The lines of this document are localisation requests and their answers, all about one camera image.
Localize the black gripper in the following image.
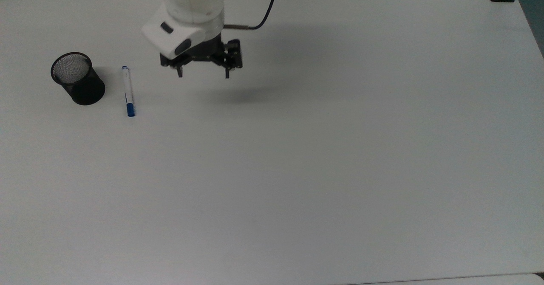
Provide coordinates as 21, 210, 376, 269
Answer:
160, 33, 244, 79

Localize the white marker with blue cap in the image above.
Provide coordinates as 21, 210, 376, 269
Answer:
122, 65, 136, 118

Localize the black mesh pen cup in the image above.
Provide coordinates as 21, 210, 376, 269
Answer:
51, 52, 106, 106

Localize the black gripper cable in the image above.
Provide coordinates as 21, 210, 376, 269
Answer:
224, 0, 284, 31

